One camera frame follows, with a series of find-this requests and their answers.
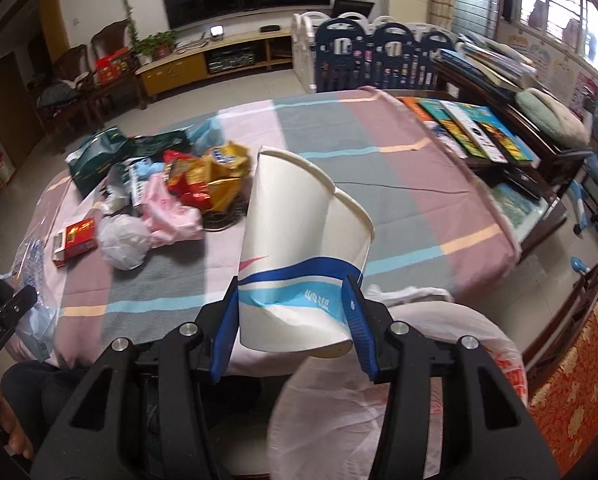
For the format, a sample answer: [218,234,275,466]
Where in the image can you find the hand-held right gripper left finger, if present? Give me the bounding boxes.
[32,277,241,480]

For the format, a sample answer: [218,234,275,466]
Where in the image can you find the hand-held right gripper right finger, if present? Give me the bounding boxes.
[343,275,560,480]

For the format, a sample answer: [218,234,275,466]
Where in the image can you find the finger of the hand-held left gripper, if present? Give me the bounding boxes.
[0,284,38,386]

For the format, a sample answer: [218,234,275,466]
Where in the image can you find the white plastic bag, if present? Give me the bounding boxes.
[268,285,530,480]
[98,214,155,272]

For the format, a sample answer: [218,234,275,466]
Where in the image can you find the white blue paper cup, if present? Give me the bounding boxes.
[238,146,376,359]

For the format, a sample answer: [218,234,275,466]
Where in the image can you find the person's left hand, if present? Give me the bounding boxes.
[0,377,33,461]

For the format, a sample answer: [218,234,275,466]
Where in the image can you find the clear plastic bag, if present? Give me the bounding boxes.
[0,237,60,363]

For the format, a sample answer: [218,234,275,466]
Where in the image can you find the round metal coaster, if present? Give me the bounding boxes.
[201,200,250,233]

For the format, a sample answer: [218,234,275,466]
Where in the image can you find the red cigarette box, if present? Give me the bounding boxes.
[52,217,100,267]

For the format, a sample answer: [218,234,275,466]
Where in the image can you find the pink plastic bag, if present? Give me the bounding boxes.
[139,172,205,248]

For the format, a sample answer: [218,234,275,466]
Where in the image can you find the crumpled white plastic bag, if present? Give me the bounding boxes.
[98,214,155,272]

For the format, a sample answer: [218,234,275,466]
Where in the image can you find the yellow snack bag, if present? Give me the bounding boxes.
[199,141,252,213]

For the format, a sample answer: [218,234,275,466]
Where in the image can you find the white blue medicine box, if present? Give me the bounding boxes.
[106,157,152,211]

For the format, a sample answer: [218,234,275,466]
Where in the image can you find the dark green tissue pack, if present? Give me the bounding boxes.
[65,126,130,198]

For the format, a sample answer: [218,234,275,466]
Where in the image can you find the dark green foil bag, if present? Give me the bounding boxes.
[122,130,195,161]

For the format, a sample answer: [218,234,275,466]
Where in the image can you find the red gold patterned cloth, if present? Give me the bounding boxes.
[528,260,598,463]

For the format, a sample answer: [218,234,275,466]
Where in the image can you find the row of picture books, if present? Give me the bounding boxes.
[399,95,540,166]

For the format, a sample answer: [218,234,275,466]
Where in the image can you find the dark wooden bench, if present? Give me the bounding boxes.
[431,60,596,256]

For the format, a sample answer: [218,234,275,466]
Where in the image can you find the blue scooter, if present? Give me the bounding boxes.
[568,180,598,241]

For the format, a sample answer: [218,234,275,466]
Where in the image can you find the navy baby fence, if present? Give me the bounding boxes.
[315,16,460,96]

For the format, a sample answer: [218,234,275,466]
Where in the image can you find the wooden television cabinet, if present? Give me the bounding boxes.
[135,27,295,103]

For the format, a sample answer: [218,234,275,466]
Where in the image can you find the dark wooden chair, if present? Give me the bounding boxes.
[34,45,105,136]
[89,19,147,111]

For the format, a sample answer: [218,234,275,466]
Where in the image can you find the red gift box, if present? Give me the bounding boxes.
[95,47,137,86]

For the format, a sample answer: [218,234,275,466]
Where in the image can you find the white baby fence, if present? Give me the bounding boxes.
[291,10,340,93]

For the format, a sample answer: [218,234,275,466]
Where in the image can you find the grey green cushion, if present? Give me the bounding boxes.
[515,87,592,148]

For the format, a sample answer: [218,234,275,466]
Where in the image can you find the pile of books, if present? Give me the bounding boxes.
[436,35,537,103]

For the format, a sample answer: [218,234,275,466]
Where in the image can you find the potted green plant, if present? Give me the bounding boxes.
[132,30,180,66]

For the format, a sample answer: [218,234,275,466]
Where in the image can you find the black monitor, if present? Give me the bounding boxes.
[331,0,376,21]

